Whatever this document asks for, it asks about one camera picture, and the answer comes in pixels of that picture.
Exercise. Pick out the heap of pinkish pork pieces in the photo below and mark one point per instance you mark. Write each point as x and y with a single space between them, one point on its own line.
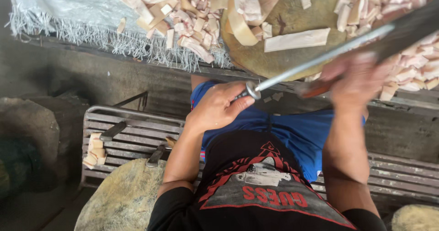
411 69

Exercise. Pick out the small tan wood piece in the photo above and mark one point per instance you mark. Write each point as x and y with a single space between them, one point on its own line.
170 141

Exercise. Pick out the pale round chopping block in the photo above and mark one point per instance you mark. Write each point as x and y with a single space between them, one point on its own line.
416 219

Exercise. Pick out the small stack of pork pieces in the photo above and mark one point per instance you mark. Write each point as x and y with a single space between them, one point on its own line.
95 152

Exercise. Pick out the lone tan pork skin piece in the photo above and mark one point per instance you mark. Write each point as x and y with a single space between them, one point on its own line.
120 25

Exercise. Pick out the person's black printed t-shirt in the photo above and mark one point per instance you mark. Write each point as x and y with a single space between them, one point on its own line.
260 189

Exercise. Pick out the person's blue shorts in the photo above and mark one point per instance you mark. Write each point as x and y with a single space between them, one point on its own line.
301 131

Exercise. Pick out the round wooden chopping block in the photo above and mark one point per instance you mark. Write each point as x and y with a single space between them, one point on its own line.
291 16

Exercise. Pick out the long flat pork skin strip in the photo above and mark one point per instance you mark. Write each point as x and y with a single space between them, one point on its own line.
295 40

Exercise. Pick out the curved pork skin strip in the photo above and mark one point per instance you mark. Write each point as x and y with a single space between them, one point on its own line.
240 28

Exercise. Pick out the grey metal slatted bench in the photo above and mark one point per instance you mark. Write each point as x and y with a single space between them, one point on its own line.
137 138

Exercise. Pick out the pile of cut pork skin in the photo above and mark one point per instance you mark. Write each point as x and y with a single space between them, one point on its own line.
192 18

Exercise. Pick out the person's left hand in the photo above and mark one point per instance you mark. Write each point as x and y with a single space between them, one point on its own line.
214 109

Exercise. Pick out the person's right hand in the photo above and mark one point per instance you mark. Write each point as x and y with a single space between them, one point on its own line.
356 83

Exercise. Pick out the small pork scrap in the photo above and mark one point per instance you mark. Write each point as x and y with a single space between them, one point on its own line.
267 99
277 96

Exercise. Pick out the person's right fingers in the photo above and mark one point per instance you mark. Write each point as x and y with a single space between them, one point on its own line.
346 66

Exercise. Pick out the dark grey stone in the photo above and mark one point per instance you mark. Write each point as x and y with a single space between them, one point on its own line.
29 128

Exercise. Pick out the worn round chopping block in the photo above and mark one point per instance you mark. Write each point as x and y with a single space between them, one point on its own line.
123 196

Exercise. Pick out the steel knife sharpening rod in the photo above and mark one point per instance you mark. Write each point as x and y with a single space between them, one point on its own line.
308 61

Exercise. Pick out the white woven frayed sack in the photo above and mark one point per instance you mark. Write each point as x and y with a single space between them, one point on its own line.
68 8

